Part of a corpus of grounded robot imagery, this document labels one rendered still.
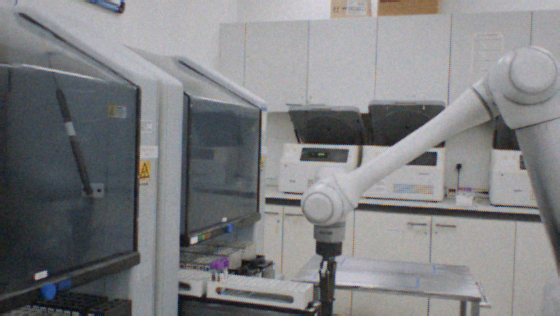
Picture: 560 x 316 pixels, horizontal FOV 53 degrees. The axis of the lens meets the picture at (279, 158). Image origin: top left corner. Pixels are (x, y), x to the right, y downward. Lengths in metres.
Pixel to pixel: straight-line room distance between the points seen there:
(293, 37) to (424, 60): 0.99
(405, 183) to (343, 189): 2.49
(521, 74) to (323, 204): 0.52
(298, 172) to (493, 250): 1.38
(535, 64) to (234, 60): 3.41
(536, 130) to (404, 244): 2.59
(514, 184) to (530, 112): 2.50
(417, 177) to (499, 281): 0.83
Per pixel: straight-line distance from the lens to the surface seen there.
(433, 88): 4.14
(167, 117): 1.57
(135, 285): 1.49
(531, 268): 3.92
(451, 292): 1.89
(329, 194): 1.35
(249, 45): 4.49
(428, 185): 3.85
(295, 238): 4.04
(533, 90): 1.32
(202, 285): 1.72
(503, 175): 3.84
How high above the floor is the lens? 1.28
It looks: 2 degrees down
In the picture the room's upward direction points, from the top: 2 degrees clockwise
